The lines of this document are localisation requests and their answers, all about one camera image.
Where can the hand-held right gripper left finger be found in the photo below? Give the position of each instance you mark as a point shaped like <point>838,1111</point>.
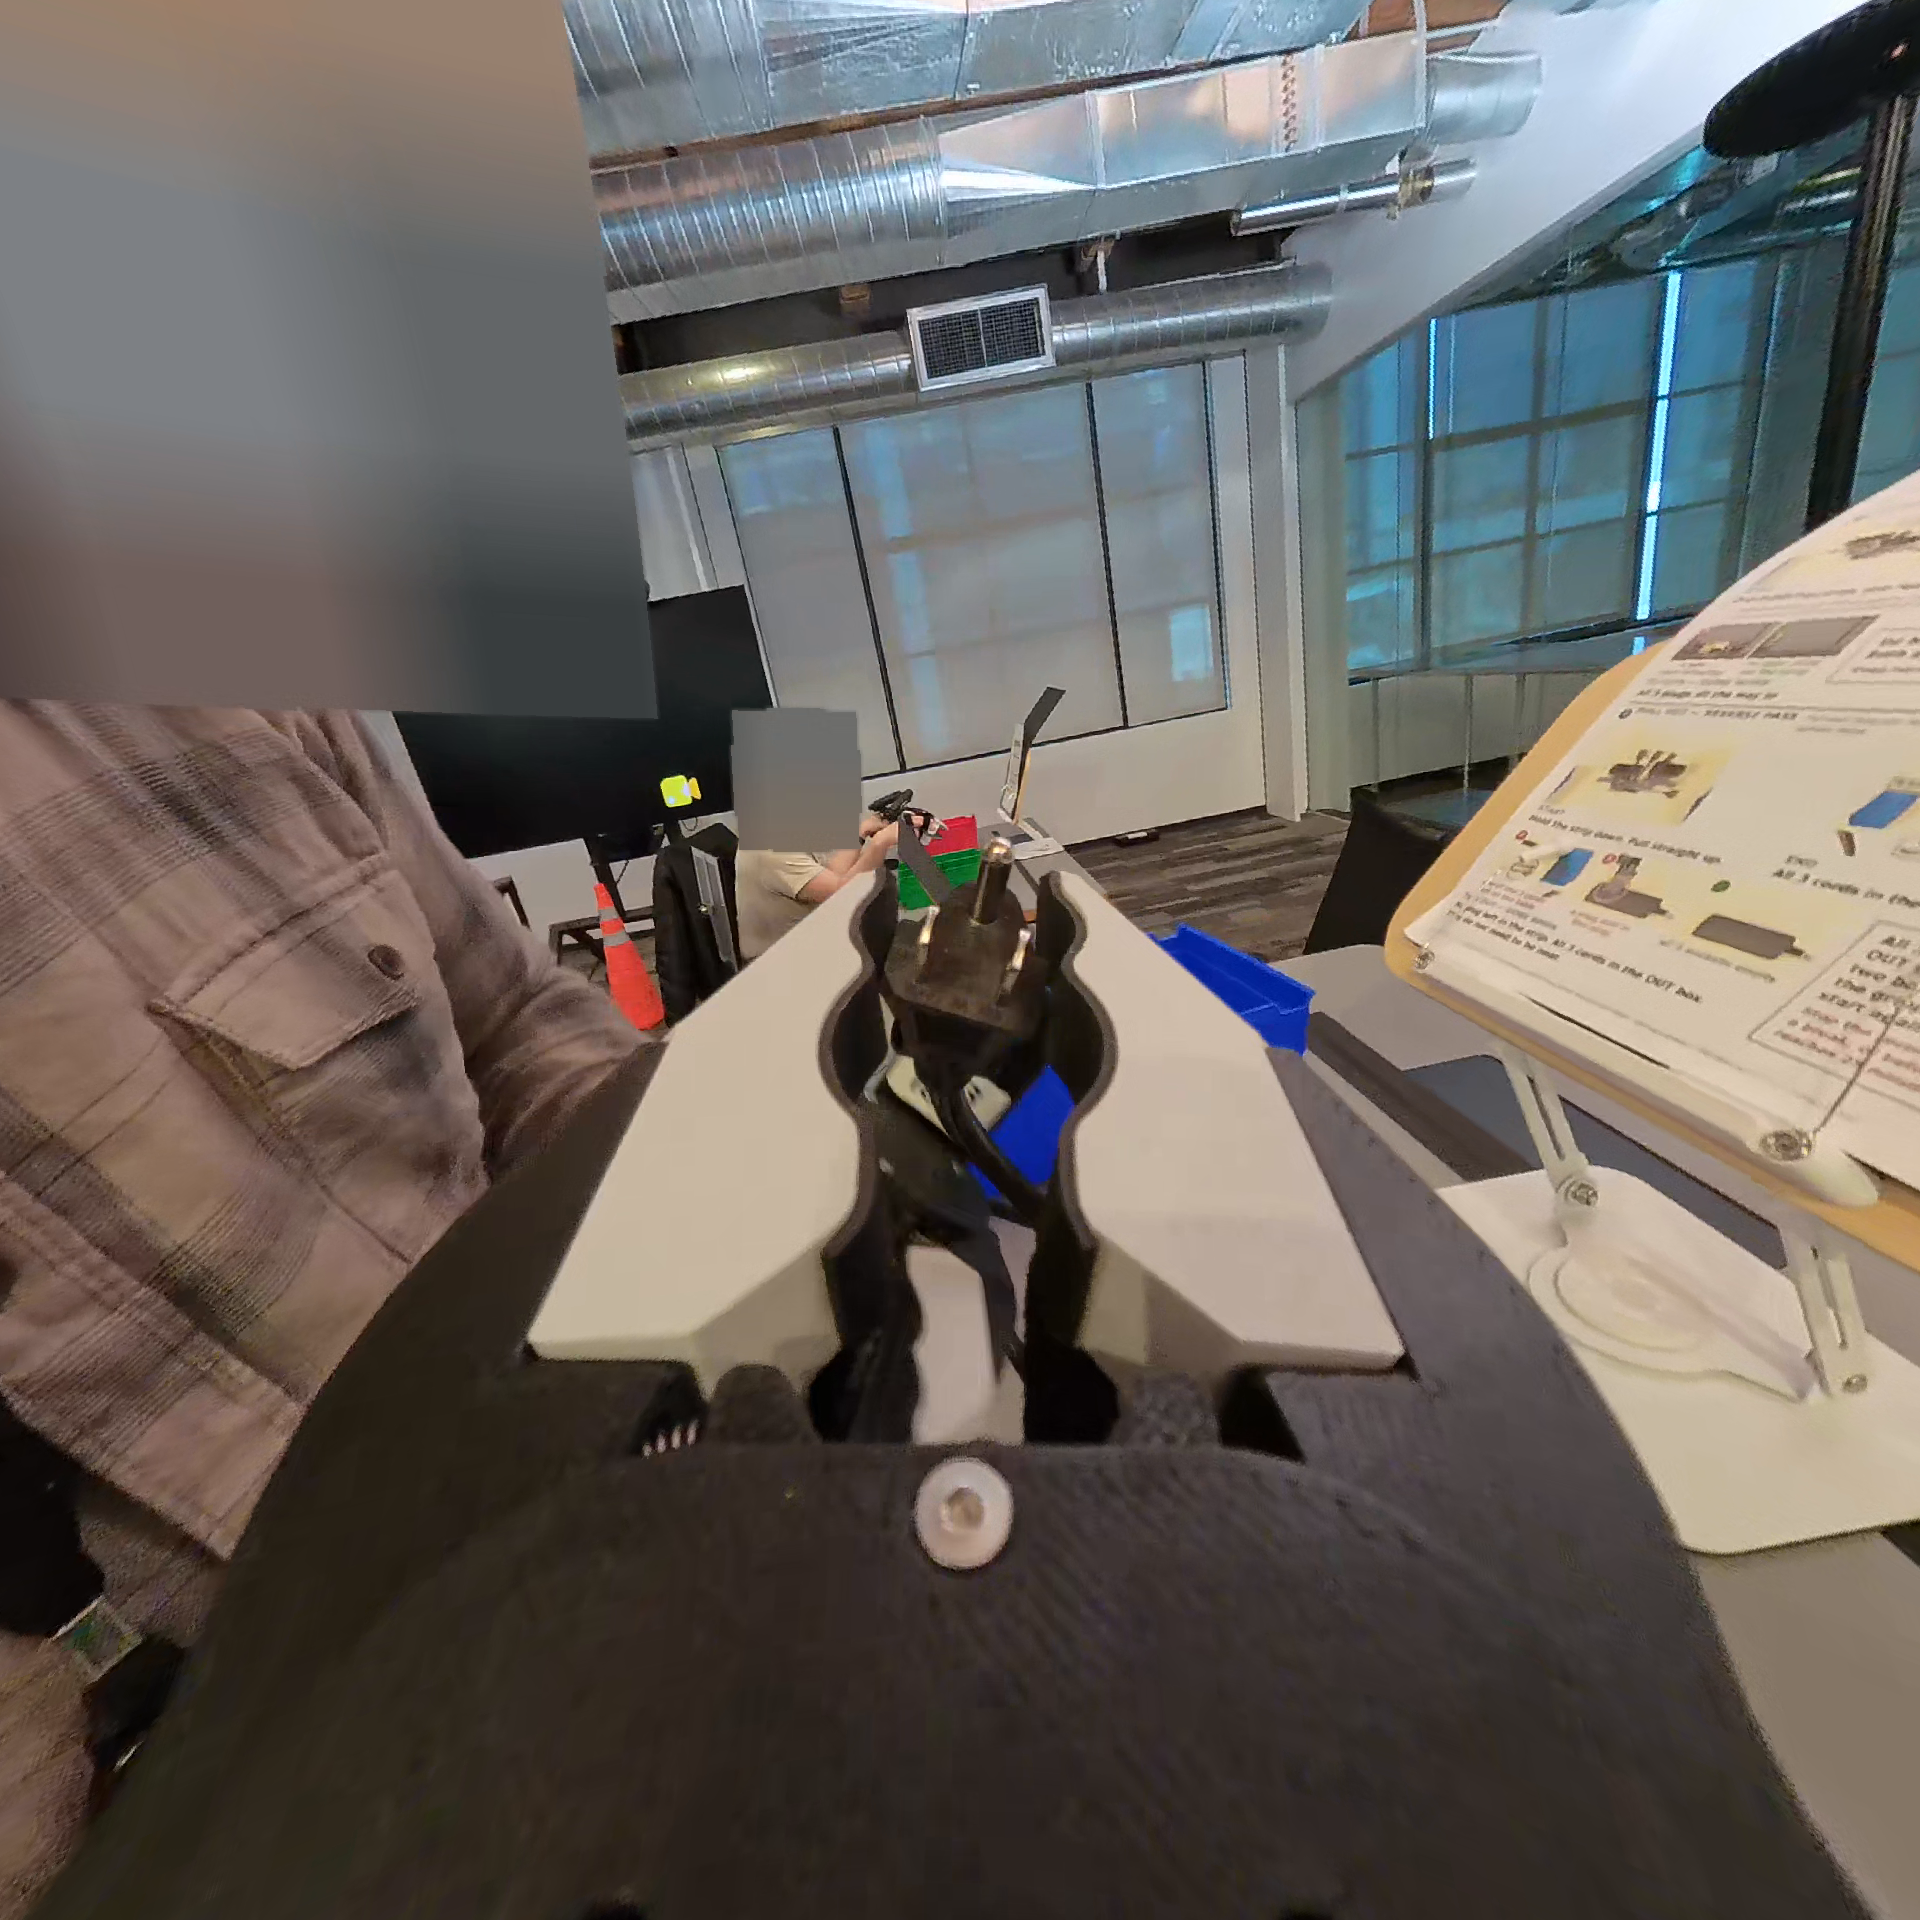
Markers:
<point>704,1185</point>

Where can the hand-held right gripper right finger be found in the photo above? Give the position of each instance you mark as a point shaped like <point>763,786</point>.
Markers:
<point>1214,1185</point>

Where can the blue plastic bin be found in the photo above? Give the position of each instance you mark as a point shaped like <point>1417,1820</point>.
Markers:
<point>1231,990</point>

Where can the orange traffic cone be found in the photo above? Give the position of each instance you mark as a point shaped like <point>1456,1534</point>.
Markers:
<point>630,975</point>

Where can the black office chair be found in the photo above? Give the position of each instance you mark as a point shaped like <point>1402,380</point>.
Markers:
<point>690,914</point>

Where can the green plastic bin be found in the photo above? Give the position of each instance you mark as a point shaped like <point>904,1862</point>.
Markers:
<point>961,867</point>

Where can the black monitor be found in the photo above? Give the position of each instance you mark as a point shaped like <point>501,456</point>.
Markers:
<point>525,781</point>

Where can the tilted document stand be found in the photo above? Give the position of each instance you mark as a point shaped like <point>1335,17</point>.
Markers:
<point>1029,759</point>

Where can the printed instruction sheet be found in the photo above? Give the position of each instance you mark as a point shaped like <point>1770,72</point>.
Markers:
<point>1724,841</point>

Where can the black round clip device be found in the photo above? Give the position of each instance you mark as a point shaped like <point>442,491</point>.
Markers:
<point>44,1515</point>

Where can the white air vent grille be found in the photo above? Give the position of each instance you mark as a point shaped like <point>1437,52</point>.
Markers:
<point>982,339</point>

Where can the black round pole lamp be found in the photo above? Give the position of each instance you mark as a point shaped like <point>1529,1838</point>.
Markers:
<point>1800,90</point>

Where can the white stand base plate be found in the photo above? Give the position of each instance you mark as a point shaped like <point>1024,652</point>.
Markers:
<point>1770,1471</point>

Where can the round silver ceiling duct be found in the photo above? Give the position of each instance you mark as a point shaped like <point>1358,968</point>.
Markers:
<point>1184,314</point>

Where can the large silver ceiling duct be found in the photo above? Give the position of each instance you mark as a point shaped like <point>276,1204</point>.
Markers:
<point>1051,150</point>

